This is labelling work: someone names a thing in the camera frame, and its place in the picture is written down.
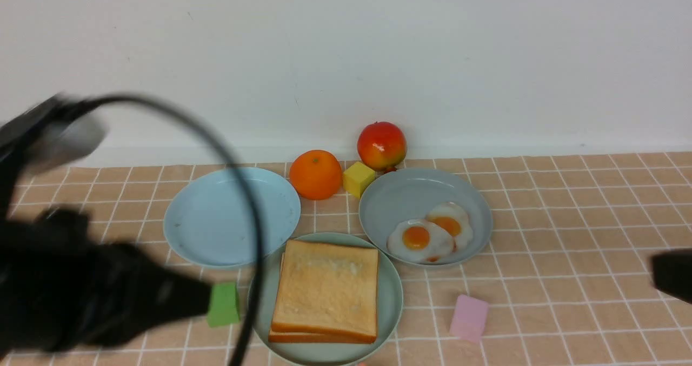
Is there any toast slice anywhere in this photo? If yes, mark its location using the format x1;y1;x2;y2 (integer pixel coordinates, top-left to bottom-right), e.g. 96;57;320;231
268;252;374;345
271;239;380;344

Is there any fried egg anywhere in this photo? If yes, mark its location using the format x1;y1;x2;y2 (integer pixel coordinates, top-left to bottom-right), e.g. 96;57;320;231
425;202;474;252
387;219;456;263

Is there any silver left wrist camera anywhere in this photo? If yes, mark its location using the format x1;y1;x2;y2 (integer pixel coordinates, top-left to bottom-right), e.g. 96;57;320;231
1;95;107;175

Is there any teal green plate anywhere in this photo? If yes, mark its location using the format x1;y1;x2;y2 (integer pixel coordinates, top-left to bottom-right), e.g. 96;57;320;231
250;232;403;365

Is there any light blue plate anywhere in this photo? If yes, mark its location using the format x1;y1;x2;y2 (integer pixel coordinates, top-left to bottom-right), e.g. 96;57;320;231
163;167;301;270

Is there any orange fruit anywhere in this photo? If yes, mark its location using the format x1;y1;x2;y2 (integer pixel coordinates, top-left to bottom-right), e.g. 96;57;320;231
288;150;343;201

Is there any grey blue plate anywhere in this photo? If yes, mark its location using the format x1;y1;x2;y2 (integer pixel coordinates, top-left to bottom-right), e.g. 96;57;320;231
359;168;494;268

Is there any right fried egg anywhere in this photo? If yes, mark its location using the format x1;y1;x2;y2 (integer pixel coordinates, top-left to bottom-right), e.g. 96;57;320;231
425;202;474;252

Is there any red yellow apple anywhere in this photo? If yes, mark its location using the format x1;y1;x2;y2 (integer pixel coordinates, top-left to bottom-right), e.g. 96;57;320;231
357;122;408;173

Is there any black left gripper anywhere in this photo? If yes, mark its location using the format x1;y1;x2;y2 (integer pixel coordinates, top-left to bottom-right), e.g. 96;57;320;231
32;243;212;352

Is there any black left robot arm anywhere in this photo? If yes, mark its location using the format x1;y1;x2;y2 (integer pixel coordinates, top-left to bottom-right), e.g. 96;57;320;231
1;152;212;355

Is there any green cube block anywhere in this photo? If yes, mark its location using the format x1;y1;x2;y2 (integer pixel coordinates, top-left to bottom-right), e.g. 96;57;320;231
206;282;240;328

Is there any pink cube block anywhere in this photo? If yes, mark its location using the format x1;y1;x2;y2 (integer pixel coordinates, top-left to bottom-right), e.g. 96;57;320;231
449;295;489;344

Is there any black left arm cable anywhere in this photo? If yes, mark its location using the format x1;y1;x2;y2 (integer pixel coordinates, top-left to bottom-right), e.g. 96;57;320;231
54;93;265;366

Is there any front fried egg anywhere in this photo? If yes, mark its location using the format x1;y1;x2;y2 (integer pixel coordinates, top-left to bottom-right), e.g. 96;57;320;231
387;219;456;263

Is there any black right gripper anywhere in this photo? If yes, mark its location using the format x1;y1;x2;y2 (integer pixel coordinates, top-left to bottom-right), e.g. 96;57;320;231
650;249;691;304

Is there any yellow cube block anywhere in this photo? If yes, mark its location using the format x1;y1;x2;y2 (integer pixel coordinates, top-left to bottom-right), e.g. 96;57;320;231
343;162;376;198

